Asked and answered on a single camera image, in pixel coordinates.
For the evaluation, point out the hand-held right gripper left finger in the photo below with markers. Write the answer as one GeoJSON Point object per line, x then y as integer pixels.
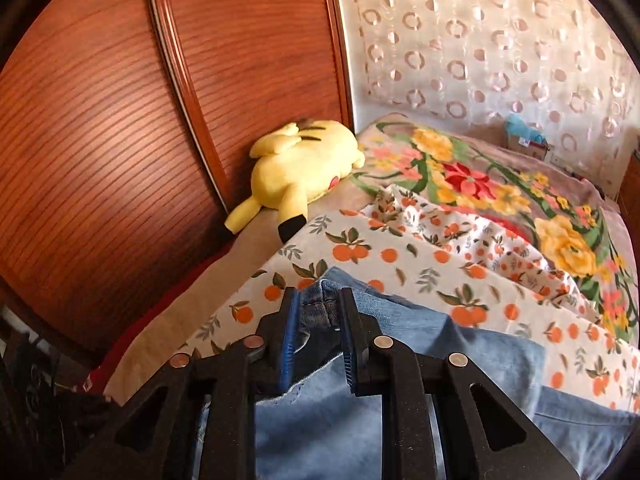
{"type": "Point", "coordinates": [289, 355]}

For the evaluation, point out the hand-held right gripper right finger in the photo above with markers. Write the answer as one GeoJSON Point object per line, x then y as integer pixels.
{"type": "Point", "coordinates": [350, 355]}

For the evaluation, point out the blue denim pants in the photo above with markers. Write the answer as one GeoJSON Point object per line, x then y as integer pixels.
{"type": "Point", "coordinates": [475, 360]}

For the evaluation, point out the beige bed cover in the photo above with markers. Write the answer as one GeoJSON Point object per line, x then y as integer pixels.
{"type": "Point", "coordinates": [200, 305]}

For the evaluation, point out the orange-print bed sheet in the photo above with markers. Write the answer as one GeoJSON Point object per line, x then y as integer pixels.
{"type": "Point", "coordinates": [425, 260]}

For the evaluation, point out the red bed base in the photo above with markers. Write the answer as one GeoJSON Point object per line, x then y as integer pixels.
{"type": "Point", "coordinates": [140, 345]}

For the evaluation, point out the yellow plush toy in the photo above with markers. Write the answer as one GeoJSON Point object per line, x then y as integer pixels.
{"type": "Point", "coordinates": [300, 160]}

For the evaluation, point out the floral blanket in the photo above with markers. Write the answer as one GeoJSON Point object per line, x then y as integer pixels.
{"type": "Point", "coordinates": [500, 180]}

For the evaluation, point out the wooden slatted wardrobe door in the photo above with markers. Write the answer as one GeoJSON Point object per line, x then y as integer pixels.
{"type": "Point", "coordinates": [125, 135]}

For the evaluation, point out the cardboard box with blue cloth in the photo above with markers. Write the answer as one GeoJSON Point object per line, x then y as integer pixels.
{"type": "Point", "coordinates": [525, 137]}

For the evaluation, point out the circle-patterned curtain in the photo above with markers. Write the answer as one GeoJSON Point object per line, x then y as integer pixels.
{"type": "Point", "coordinates": [475, 35]}

